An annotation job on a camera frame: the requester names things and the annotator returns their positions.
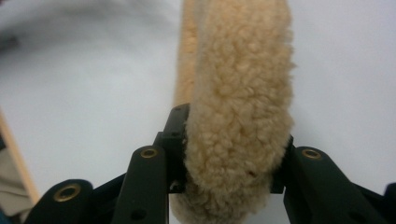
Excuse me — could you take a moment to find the white table sheet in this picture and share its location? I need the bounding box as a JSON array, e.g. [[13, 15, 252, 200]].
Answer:
[[0, 0, 396, 224]]

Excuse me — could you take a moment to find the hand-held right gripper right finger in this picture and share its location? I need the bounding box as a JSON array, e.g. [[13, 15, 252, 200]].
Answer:
[[270, 134, 389, 224]]

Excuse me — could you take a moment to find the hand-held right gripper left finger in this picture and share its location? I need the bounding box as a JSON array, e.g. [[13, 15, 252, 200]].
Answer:
[[110, 103, 191, 224]]

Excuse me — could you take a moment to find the wooden board with black discs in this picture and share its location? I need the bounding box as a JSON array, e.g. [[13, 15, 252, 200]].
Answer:
[[169, 0, 296, 224]]

